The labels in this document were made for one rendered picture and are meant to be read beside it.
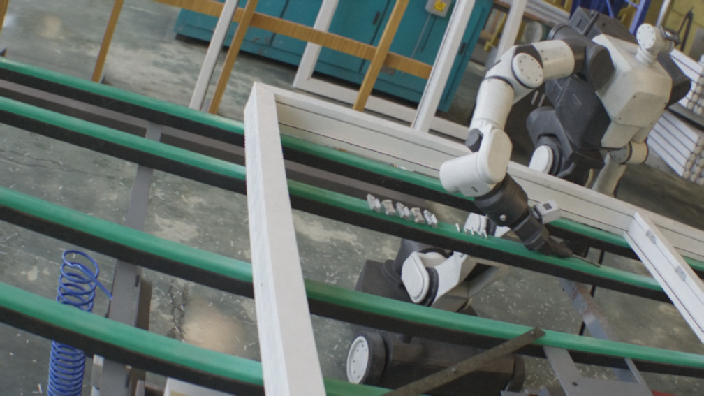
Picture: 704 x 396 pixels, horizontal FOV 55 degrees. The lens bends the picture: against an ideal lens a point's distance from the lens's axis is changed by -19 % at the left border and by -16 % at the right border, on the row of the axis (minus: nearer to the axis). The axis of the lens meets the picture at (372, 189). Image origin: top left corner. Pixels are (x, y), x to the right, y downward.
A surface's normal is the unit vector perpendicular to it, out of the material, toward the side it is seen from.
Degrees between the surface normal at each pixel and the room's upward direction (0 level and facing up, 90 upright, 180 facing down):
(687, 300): 90
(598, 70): 89
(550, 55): 42
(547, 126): 90
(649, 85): 62
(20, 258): 0
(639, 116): 107
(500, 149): 49
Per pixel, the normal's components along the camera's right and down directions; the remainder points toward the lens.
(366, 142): 0.16, 0.43
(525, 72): 0.45, -0.32
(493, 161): 0.65, -0.19
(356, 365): -0.90, -0.23
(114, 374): 0.37, -0.86
